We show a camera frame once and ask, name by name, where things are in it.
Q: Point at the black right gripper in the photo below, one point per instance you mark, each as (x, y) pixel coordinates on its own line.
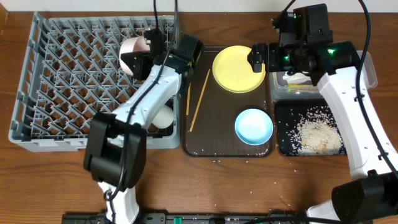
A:
(272, 50)

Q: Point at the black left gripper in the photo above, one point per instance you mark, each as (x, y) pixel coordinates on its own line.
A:
(134, 63)

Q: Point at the pink bowl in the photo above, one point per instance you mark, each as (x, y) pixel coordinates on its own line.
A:
(136, 44)

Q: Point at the yellow plate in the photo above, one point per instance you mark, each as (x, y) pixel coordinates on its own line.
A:
(233, 72)

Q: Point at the green yellow snack wrapper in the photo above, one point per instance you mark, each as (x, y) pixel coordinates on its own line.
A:
(302, 88)

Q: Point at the white napkin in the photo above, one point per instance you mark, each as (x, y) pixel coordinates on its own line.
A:
(296, 79)

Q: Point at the light blue bowl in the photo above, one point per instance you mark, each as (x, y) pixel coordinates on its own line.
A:
(253, 127)

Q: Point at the white cup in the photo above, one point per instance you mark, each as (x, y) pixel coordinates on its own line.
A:
(164, 118)

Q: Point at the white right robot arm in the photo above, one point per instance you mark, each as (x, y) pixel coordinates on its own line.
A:
(372, 192)

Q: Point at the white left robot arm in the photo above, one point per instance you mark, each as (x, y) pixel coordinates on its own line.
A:
(117, 142)

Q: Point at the clear plastic waste bin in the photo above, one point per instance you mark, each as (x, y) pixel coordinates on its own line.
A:
(279, 91)

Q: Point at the black waste tray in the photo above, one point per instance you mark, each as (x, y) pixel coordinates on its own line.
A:
(285, 114)

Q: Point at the right wooden chopstick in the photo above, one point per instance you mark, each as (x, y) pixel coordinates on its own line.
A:
(199, 101)

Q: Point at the dark brown serving tray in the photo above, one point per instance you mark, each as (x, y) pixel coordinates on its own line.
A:
(213, 134)

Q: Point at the grey plastic dish rack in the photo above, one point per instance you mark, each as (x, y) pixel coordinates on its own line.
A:
(70, 72)

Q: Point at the rice food scraps pile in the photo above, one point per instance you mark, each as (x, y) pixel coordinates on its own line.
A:
(315, 133)

